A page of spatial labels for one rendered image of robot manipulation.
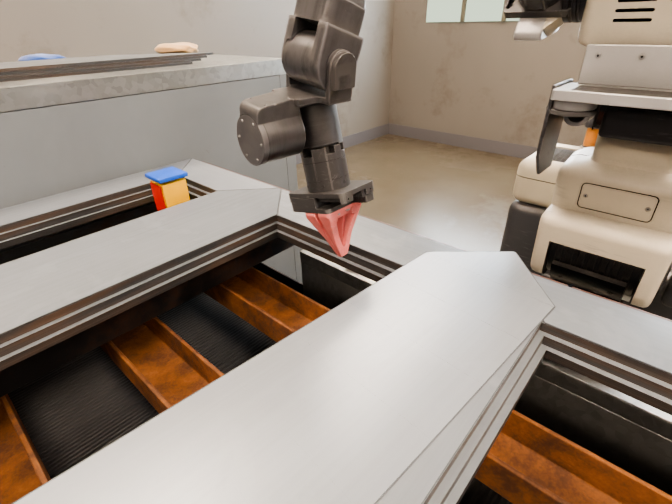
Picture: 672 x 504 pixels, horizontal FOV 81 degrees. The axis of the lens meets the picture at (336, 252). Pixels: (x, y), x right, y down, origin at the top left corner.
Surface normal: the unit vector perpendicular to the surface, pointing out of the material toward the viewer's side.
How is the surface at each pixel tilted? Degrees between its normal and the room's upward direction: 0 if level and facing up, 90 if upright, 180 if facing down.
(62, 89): 90
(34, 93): 90
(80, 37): 90
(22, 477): 0
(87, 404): 0
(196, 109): 90
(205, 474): 0
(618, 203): 98
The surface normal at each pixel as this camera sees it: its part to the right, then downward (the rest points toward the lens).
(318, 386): -0.02, -0.86
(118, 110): 0.75, 0.32
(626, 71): -0.67, 0.39
